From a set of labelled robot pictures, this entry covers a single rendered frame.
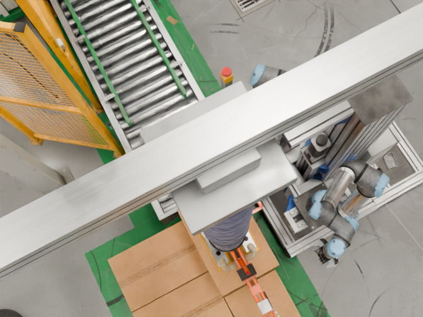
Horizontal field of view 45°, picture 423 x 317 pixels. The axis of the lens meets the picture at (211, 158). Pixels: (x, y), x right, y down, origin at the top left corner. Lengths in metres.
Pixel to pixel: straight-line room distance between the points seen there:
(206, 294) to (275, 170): 2.37
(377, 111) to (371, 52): 1.09
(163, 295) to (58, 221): 2.56
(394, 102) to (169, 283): 2.01
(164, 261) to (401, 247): 1.88
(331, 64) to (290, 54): 3.43
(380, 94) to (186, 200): 1.29
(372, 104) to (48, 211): 1.55
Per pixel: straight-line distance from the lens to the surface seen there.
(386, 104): 2.32
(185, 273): 3.58
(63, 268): 4.34
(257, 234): 3.19
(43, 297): 4.38
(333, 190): 2.42
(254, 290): 3.02
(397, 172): 4.20
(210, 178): 1.18
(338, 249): 2.28
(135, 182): 1.10
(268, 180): 1.26
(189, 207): 1.25
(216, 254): 3.13
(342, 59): 1.20
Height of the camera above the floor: 4.11
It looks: 75 degrees down
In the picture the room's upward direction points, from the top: 10 degrees counter-clockwise
